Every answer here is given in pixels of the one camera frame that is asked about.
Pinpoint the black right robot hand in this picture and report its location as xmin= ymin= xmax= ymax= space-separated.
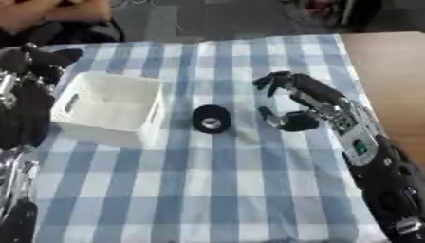
xmin=250 ymin=70 xmax=352 ymax=133

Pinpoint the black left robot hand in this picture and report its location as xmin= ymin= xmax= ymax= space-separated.
xmin=0 ymin=42 xmax=85 ymax=151

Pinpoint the person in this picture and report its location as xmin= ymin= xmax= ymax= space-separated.
xmin=0 ymin=0 xmax=126 ymax=48

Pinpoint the white plastic basket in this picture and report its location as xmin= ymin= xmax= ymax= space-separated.
xmin=49 ymin=71 xmax=166 ymax=149

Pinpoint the black tape roll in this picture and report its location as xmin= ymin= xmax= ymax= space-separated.
xmin=191 ymin=104 xmax=234 ymax=134

